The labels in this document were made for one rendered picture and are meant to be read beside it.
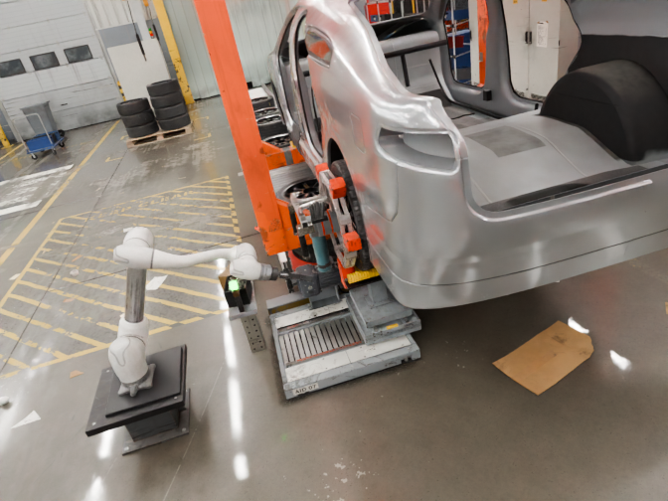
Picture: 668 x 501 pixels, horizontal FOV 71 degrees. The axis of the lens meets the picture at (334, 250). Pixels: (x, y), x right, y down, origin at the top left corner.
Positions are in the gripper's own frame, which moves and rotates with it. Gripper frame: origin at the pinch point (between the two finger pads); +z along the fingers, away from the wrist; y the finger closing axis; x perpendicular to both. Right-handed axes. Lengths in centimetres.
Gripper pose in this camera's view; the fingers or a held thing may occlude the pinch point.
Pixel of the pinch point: (306, 278)
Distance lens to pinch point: 256.7
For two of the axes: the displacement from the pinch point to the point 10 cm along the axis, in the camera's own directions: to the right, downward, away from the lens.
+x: 1.2, -9.8, 1.3
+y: 3.3, -0.9, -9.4
